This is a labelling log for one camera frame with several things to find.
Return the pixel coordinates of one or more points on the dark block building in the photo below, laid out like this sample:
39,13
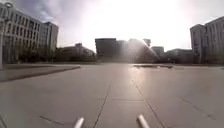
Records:
110,49

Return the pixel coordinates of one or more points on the grey paved plaza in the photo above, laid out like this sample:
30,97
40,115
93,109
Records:
116,90

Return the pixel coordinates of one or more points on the low dark building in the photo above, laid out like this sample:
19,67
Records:
75,53

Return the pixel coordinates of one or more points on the low stone basin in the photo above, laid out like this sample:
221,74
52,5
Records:
153,66

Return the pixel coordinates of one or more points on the robot's own part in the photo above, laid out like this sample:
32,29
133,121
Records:
79,123
143,121

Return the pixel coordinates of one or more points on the low distant building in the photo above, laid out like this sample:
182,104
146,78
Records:
178,55

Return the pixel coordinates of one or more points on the raised stone platform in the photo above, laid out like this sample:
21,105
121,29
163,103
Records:
30,71

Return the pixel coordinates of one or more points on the row of trees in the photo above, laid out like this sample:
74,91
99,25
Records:
30,55

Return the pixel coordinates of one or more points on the large pale office building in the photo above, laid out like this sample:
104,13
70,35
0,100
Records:
23,33

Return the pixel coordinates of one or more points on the tall grey building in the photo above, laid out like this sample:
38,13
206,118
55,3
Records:
208,41

